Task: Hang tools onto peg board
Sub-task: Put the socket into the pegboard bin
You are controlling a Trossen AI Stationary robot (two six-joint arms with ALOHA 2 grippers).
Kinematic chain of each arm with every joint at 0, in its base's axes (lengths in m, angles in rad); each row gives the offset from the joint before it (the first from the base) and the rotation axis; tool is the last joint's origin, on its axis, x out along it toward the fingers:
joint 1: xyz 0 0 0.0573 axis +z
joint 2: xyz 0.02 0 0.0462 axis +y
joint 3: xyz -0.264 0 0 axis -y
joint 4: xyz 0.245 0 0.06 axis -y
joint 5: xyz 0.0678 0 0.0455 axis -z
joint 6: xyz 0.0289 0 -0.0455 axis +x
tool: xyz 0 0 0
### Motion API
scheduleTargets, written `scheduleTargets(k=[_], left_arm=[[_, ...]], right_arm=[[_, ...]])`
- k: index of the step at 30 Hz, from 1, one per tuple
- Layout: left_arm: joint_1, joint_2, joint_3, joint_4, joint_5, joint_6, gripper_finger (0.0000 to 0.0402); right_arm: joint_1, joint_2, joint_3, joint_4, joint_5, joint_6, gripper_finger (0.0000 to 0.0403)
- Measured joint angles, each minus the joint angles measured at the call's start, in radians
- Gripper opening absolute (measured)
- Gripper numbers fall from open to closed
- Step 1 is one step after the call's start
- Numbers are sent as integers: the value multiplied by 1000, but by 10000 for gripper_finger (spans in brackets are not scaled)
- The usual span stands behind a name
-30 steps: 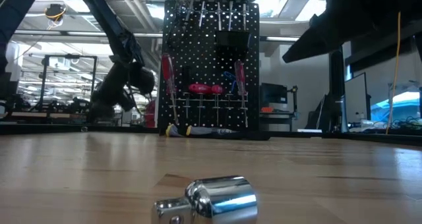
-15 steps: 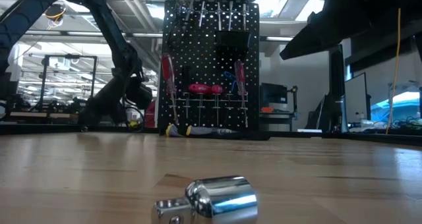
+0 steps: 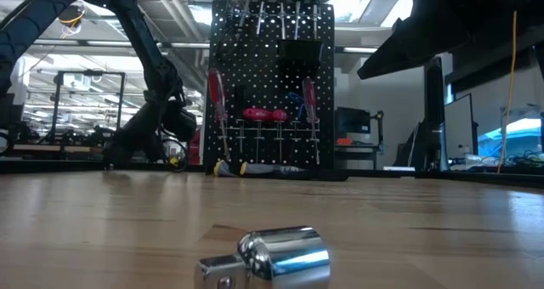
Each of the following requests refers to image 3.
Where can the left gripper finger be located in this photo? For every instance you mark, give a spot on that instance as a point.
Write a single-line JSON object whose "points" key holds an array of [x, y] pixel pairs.
{"points": [[127, 155]]}

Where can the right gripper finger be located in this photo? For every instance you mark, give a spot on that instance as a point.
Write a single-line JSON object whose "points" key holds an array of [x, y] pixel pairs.
{"points": [[404, 47]]}

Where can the large blue black screwdriver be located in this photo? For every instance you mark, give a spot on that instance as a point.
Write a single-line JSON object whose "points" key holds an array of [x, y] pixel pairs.
{"points": [[297, 21]]}

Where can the small chrome socket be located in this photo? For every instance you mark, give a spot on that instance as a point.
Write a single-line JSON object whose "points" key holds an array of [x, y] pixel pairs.
{"points": [[285, 255]]}

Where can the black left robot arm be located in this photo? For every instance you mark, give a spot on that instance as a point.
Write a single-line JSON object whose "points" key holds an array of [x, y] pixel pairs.
{"points": [[144, 55]]}

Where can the red cabinet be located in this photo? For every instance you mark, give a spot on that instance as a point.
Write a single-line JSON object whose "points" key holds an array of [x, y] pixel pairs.
{"points": [[196, 149]]}

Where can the long ceiling light strip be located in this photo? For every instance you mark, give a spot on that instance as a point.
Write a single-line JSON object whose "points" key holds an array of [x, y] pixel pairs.
{"points": [[359, 50], [64, 43]]}

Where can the grey black work glove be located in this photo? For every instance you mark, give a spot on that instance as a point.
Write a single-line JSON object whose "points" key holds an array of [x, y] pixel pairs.
{"points": [[221, 170], [268, 168]]}

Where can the tall black column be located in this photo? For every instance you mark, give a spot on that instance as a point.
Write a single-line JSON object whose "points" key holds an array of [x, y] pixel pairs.
{"points": [[434, 110]]}

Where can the black computer monitor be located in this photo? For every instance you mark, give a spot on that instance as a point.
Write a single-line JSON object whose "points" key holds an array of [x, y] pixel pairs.
{"points": [[352, 120]]}

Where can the black metal pegboard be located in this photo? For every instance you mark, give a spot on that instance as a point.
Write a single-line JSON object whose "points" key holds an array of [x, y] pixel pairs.
{"points": [[263, 81]]}

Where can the black plastic bin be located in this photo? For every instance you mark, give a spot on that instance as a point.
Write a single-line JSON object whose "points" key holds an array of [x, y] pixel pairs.
{"points": [[299, 53]]}

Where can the small orange object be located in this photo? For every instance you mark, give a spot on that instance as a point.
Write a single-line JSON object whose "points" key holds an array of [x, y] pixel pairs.
{"points": [[344, 141]]}

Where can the white flat device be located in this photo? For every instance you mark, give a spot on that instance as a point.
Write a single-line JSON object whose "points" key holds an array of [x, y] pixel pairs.
{"points": [[399, 168]]}

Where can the black metal gantry frame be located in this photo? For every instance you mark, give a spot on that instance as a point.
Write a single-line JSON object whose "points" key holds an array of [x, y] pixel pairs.
{"points": [[57, 110]]}

